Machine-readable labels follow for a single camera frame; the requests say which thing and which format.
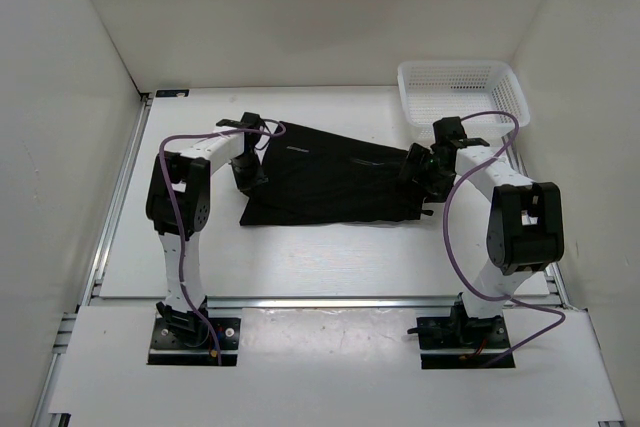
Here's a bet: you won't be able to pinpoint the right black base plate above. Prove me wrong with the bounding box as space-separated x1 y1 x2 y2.
407 317 516 370

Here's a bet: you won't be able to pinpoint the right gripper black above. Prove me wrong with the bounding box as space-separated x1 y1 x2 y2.
396 143 457 203

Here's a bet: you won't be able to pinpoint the small dark label sticker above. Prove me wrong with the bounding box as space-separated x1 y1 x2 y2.
155 89 190 98

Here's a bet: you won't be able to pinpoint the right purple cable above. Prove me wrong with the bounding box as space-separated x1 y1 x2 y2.
442 110 569 367

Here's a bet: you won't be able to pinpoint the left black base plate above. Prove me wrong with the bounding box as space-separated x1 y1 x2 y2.
147 317 241 367

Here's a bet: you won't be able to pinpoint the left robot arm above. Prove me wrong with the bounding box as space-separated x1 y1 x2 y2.
145 122 271 347

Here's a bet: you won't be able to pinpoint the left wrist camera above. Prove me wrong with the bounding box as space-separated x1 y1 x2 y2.
215 112 265 135

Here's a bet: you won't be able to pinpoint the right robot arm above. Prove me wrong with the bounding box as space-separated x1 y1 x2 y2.
398 139 564 347

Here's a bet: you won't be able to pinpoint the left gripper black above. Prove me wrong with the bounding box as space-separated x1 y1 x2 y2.
228 153 267 200

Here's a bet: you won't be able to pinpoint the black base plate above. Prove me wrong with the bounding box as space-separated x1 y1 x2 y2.
407 317 516 370
147 317 241 367

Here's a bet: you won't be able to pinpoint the white plastic mesh basket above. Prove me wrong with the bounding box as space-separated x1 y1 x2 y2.
397 60 530 143

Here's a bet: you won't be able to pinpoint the black shorts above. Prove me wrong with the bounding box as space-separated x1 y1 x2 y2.
240 122 426 227

